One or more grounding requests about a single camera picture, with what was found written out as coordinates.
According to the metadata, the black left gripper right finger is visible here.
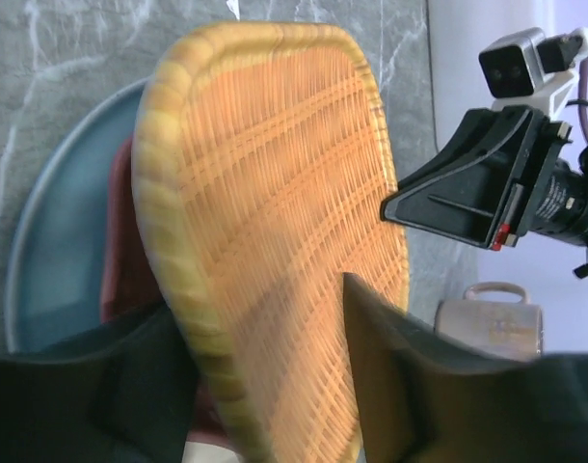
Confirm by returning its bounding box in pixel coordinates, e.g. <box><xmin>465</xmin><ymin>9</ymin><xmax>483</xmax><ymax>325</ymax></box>
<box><xmin>343</xmin><ymin>273</ymin><xmax>588</xmax><ymax>462</ymax></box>

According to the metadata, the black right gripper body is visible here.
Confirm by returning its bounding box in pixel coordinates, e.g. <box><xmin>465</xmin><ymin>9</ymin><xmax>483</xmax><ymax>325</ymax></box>
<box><xmin>489</xmin><ymin>108</ymin><xmax>588</xmax><ymax>249</ymax></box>

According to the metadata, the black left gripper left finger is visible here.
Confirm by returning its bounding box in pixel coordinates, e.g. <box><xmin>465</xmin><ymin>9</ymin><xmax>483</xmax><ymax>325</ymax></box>
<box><xmin>0</xmin><ymin>305</ymin><xmax>199</xmax><ymax>462</ymax></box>

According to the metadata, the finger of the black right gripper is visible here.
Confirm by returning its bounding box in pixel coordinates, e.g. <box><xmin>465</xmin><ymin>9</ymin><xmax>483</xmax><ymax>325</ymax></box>
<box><xmin>379</xmin><ymin>106</ymin><xmax>548</xmax><ymax>250</ymax></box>

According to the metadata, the orange woven pattern plate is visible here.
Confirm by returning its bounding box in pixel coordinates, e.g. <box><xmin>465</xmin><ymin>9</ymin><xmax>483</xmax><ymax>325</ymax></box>
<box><xmin>131</xmin><ymin>21</ymin><xmax>409</xmax><ymax>462</ymax></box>

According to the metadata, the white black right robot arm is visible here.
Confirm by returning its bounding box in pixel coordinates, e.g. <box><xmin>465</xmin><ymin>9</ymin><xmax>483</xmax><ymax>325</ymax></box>
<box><xmin>380</xmin><ymin>106</ymin><xmax>588</xmax><ymax>279</ymax></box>

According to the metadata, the white plastic bin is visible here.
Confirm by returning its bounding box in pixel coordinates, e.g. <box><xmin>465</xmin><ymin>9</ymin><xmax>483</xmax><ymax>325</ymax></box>
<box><xmin>413</xmin><ymin>1</ymin><xmax>588</xmax><ymax>279</ymax></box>

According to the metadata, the pink polka dot plate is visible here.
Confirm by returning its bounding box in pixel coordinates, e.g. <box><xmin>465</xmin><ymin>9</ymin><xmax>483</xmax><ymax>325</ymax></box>
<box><xmin>100</xmin><ymin>140</ymin><xmax>232</xmax><ymax>452</ymax></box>

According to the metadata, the pink beige mug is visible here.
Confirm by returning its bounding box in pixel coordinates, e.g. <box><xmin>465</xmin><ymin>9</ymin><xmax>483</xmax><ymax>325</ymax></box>
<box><xmin>435</xmin><ymin>282</ymin><xmax>544</xmax><ymax>362</ymax></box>

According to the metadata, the blue grey plate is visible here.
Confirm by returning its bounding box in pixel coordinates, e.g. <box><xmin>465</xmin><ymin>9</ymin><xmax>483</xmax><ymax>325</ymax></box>
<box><xmin>3</xmin><ymin>80</ymin><xmax>146</xmax><ymax>352</ymax></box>

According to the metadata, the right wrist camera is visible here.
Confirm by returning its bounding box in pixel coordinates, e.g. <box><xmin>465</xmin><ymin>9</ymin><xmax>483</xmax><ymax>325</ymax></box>
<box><xmin>478</xmin><ymin>27</ymin><xmax>550</xmax><ymax>99</ymax></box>

